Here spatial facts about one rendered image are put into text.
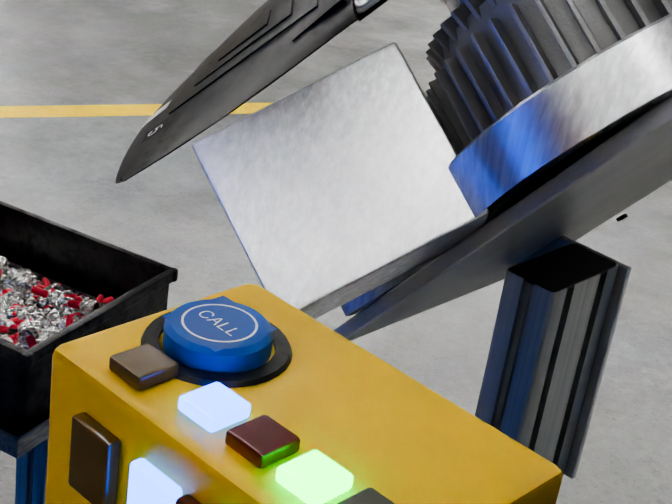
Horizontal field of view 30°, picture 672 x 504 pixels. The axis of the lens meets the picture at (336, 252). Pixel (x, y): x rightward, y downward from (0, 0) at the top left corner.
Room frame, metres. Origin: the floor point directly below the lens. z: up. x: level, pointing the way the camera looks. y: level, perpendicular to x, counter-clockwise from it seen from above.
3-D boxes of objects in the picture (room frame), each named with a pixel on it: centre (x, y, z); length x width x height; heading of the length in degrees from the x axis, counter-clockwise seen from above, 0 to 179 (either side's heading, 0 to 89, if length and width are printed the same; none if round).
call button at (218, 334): (0.40, 0.04, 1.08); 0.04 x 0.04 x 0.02
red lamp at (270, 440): (0.34, 0.01, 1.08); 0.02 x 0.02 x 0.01; 49
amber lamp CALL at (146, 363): (0.37, 0.06, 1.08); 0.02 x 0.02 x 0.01; 49
